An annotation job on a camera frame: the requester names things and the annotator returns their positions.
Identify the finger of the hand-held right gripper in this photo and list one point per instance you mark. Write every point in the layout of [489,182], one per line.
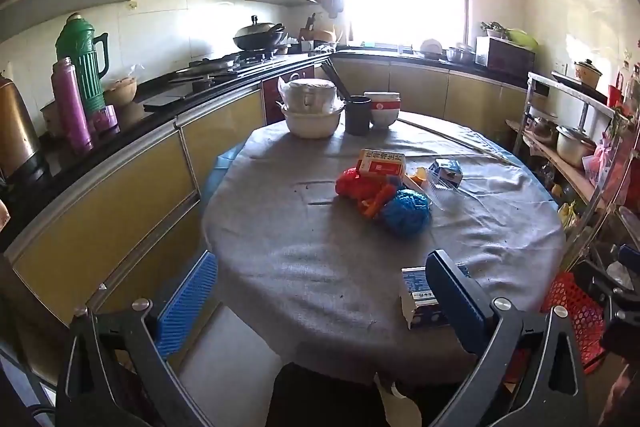
[631,254]
[602,278]

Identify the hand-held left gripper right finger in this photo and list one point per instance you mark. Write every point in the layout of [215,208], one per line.
[454,299]

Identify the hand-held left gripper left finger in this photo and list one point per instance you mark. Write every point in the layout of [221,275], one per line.
[185,302]

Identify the white printed cardboard box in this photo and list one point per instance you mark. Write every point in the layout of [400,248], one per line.
[417,292]

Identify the red plastic basket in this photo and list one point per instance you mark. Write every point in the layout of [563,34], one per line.
[575,322]

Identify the blue plastic bag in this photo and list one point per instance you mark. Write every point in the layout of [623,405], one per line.
[407,212]

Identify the clear plastic packaging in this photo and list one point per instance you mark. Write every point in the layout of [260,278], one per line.
[442,197]

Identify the orange foil wrapper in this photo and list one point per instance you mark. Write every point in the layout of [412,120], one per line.
[377,204]

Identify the blue and white milk carton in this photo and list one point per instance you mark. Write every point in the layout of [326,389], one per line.
[447,172]

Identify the orange peel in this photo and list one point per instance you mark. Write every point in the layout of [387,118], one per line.
[414,177]

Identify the orange and white cardboard box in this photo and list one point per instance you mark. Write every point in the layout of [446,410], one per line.
[382,163]

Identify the red plastic bag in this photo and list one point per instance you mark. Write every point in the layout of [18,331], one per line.
[350,184]

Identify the person's right forearm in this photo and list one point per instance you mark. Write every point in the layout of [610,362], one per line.
[624,392]

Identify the pink plastic bag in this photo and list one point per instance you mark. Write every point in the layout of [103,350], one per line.
[597,162]

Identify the yellow kitchen counter cabinets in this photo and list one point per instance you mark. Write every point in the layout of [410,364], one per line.
[125,217]

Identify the large steel pot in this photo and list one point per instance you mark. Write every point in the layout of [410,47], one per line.
[574,147]

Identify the metal storage rack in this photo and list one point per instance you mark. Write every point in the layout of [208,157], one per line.
[550,157]

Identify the grey tablecloth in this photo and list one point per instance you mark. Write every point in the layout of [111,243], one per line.
[320,267]

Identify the blue plastic table cover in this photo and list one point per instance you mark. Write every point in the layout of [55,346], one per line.
[216,167]

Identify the small steel pot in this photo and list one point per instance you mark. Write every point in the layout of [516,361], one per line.
[542,129]

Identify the cream ceramic pot with lid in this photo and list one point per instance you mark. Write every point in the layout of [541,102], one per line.
[588,74]

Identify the purple cup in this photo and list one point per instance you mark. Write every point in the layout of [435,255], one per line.
[105,118]

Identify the black induction cooktop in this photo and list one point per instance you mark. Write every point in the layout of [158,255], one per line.
[167,101]

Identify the stack of red-white bowls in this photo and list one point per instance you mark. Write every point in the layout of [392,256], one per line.
[382,109]

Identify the black cup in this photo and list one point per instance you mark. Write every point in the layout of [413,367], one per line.
[358,117]

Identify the brown bowl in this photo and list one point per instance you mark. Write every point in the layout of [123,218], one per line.
[120,91]

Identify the purple thermos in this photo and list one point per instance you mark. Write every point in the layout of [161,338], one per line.
[70,107]

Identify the microwave oven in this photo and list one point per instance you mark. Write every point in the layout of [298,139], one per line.
[505,56]

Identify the gas stove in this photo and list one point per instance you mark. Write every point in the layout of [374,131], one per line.
[225,64]

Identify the green plastic basin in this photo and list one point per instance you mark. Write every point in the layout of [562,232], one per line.
[522,38]

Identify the bronze kettle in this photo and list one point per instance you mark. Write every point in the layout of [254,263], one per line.
[15,127]

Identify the metal bowls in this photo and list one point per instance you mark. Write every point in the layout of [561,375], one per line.
[460,54]

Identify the green thermos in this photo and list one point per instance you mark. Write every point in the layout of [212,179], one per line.
[82,62]

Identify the potted plant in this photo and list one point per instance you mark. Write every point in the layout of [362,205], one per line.
[492,29]

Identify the black wok with lid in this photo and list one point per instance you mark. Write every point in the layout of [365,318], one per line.
[257,37]

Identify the knife block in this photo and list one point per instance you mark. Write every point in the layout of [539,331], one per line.
[308,34]

